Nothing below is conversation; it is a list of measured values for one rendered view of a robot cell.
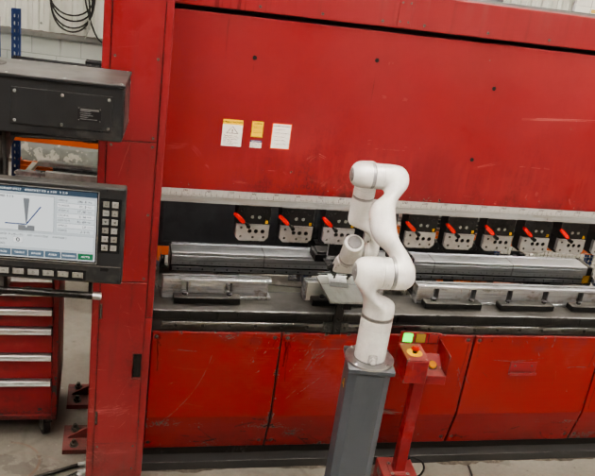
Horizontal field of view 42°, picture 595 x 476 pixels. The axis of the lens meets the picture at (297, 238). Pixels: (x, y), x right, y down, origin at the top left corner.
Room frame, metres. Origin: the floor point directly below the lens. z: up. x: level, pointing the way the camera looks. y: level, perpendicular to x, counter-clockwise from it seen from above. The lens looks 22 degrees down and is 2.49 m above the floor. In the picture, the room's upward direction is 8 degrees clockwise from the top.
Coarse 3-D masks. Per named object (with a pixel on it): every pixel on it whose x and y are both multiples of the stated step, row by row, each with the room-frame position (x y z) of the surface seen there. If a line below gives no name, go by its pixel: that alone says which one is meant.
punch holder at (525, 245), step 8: (520, 224) 3.61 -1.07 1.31; (528, 224) 3.57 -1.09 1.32; (536, 224) 3.59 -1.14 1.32; (544, 224) 3.61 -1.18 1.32; (552, 224) 3.61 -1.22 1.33; (520, 232) 3.59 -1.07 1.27; (536, 232) 3.59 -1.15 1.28; (544, 232) 3.60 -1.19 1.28; (520, 240) 3.57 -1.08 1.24; (528, 240) 3.58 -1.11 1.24; (536, 240) 3.59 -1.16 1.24; (544, 240) 3.60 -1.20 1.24; (520, 248) 3.57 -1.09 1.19; (528, 248) 3.58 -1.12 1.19; (536, 248) 3.59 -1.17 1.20; (544, 248) 3.60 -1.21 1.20
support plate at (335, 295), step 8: (320, 280) 3.28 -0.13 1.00; (328, 280) 3.30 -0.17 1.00; (352, 280) 3.34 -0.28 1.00; (328, 288) 3.21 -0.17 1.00; (336, 288) 3.23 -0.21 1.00; (344, 288) 3.24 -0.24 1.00; (352, 288) 3.25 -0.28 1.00; (328, 296) 3.14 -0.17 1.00; (336, 296) 3.15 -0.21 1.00; (344, 296) 3.16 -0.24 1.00; (352, 296) 3.17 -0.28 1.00; (360, 296) 3.18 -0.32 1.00
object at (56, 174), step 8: (40, 160) 5.24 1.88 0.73; (56, 168) 5.09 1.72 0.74; (64, 168) 5.10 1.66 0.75; (72, 168) 5.13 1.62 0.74; (80, 168) 5.23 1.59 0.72; (88, 168) 5.24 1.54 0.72; (96, 168) 5.25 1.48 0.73; (24, 176) 4.89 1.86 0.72; (32, 176) 4.90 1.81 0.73; (40, 176) 4.92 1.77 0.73; (48, 176) 4.86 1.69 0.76; (56, 176) 4.87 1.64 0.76; (64, 176) 4.88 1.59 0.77; (72, 176) 4.88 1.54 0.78; (80, 176) 4.89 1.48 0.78; (88, 176) 4.89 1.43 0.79; (96, 176) 4.92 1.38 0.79
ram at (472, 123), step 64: (192, 64) 3.14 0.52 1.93; (256, 64) 3.21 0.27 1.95; (320, 64) 3.28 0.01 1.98; (384, 64) 3.35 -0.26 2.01; (448, 64) 3.43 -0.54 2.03; (512, 64) 3.50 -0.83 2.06; (576, 64) 3.59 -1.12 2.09; (192, 128) 3.15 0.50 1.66; (320, 128) 3.29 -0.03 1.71; (384, 128) 3.37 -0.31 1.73; (448, 128) 3.44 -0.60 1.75; (512, 128) 3.52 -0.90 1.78; (576, 128) 3.61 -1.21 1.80; (256, 192) 3.23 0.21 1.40; (320, 192) 3.30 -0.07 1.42; (448, 192) 3.46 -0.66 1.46; (512, 192) 3.54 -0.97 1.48; (576, 192) 3.63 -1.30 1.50
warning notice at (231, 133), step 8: (224, 120) 3.18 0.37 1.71; (232, 120) 3.19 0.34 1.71; (240, 120) 3.20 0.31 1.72; (224, 128) 3.18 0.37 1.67; (232, 128) 3.19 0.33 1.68; (240, 128) 3.20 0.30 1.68; (224, 136) 3.18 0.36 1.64; (232, 136) 3.19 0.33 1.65; (240, 136) 3.20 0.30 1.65; (224, 144) 3.18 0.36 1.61; (232, 144) 3.19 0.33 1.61; (240, 144) 3.20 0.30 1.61
